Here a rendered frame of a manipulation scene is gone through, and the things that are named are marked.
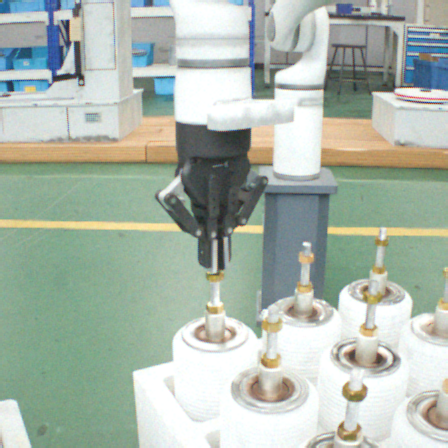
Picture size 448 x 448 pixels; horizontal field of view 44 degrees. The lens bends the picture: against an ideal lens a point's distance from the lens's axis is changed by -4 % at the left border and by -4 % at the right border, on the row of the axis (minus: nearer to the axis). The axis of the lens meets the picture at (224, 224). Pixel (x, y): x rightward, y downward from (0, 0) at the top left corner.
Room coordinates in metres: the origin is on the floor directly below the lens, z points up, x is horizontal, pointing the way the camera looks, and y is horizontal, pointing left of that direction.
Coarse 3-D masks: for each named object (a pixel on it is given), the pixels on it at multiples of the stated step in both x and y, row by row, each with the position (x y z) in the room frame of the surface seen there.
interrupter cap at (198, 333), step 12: (192, 324) 0.58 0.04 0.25; (204, 324) 0.58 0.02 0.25; (228, 324) 0.58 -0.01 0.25; (240, 324) 0.58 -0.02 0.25; (192, 336) 0.55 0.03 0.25; (204, 336) 0.56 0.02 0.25; (228, 336) 0.56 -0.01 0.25; (240, 336) 0.55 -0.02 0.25; (204, 348) 0.53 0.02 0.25; (216, 348) 0.53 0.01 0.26; (228, 348) 0.53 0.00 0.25
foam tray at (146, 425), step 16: (160, 368) 0.60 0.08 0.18; (144, 384) 0.57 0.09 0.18; (160, 384) 0.57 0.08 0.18; (144, 400) 0.56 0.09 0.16; (160, 400) 0.53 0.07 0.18; (176, 400) 0.54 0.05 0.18; (144, 416) 0.56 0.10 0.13; (160, 416) 0.51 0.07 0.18; (176, 416) 0.51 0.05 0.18; (144, 432) 0.57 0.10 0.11; (160, 432) 0.51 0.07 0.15; (176, 432) 0.48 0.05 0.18; (192, 432) 0.48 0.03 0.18; (208, 432) 0.48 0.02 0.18; (320, 432) 0.48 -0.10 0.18
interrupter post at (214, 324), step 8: (208, 312) 0.56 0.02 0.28; (224, 312) 0.56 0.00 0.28; (208, 320) 0.55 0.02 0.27; (216, 320) 0.55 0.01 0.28; (224, 320) 0.56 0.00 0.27; (208, 328) 0.55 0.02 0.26; (216, 328) 0.55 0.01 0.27; (224, 328) 0.56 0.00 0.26; (208, 336) 0.55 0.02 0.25; (216, 336) 0.55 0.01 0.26; (224, 336) 0.56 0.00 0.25
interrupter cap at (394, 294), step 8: (360, 280) 0.70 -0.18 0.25; (368, 280) 0.70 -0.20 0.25; (352, 288) 0.68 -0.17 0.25; (360, 288) 0.68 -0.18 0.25; (368, 288) 0.68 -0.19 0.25; (392, 288) 0.67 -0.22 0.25; (400, 288) 0.67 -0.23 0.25; (352, 296) 0.65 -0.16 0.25; (360, 296) 0.65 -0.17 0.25; (384, 296) 0.66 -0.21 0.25; (392, 296) 0.65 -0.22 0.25; (400, 296) 0.65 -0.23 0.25; (384, 304) 0.63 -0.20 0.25; (392, 304) 0.63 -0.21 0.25
